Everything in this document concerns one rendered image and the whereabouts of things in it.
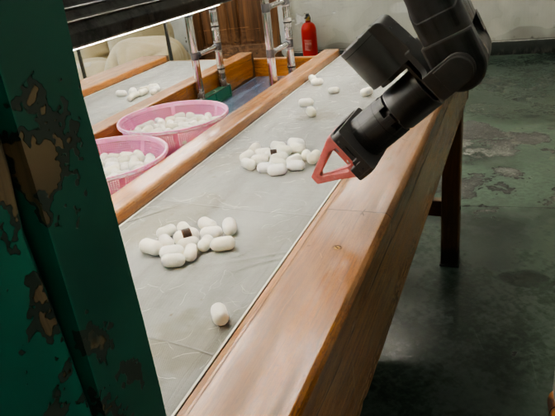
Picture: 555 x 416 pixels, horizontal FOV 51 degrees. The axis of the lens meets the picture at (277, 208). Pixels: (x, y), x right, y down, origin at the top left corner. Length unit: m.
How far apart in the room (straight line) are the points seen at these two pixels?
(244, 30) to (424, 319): 4.33
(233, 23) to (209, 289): 5.18
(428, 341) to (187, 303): 1.20
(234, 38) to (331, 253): 5.19
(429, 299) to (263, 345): 1.44
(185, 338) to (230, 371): 0.11
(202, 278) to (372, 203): 0.27
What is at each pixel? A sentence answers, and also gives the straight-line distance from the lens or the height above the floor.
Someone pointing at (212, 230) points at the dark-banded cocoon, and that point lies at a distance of 0.84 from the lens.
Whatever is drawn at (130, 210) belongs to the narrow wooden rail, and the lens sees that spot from 0.98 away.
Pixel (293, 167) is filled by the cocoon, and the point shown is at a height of 0.75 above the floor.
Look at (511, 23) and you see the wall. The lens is 5.54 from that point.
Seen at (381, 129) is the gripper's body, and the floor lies 0.90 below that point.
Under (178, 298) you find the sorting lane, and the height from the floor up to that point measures 0.74.
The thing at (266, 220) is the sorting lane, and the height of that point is 0.74.
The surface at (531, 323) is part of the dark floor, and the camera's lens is 1.94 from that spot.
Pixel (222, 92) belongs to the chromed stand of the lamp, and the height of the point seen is 0.70.
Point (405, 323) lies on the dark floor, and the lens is 1.89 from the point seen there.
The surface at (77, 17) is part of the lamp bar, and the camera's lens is 0.70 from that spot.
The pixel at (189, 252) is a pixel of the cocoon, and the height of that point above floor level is 0.76.
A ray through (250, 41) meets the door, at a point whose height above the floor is 0.25.
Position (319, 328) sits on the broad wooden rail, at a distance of 0.60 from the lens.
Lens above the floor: 1.13
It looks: 25 degrees down
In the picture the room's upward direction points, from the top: 7 degrees counter-clockwise
